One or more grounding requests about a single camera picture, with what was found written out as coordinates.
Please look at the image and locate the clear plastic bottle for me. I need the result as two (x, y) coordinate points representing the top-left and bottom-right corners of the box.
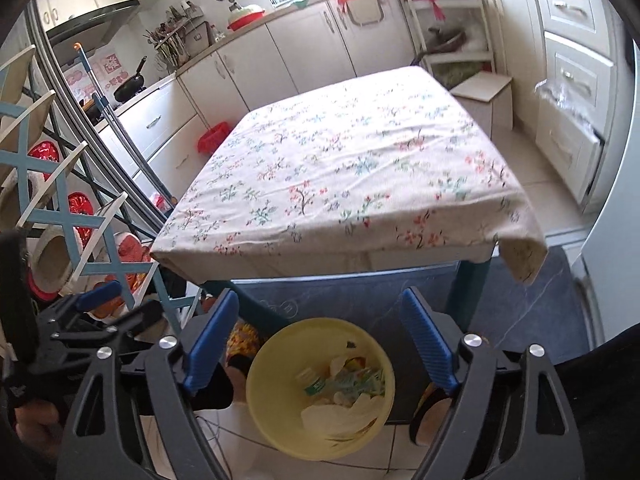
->
(295, 367), (332, 398)

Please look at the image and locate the yellow trash bucket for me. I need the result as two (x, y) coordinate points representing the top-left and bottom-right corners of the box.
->
(246, 318), (396, 462)

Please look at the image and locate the red-lined small trash bin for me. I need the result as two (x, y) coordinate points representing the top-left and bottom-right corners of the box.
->
(196, 122), (231, 156)

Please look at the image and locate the white kitchen trolley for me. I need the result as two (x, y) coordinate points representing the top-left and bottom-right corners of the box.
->
(400, 0), (496, 89)

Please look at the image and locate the person's left hand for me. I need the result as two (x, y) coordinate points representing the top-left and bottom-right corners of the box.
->
(14, 401), (63, 460)

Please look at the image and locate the blue white folding rack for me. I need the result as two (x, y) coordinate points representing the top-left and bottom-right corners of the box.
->
(1, 46), (198, 333)

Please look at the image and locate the floral tablecloth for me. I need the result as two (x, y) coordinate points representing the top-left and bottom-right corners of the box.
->
(151, 67), (548, 284)

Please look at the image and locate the black frying pan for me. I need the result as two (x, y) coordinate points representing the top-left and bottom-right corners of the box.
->
(114, 55), (148, 104)

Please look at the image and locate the small wooden stool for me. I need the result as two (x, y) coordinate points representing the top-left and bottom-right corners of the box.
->
(450, 72), (514, 136)

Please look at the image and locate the black wok on trolley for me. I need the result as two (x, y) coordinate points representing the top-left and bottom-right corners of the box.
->
(411, 27), (466, 66)

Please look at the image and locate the red bowl with lid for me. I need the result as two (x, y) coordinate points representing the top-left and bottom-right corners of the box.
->
(228, 2), (266, 32)

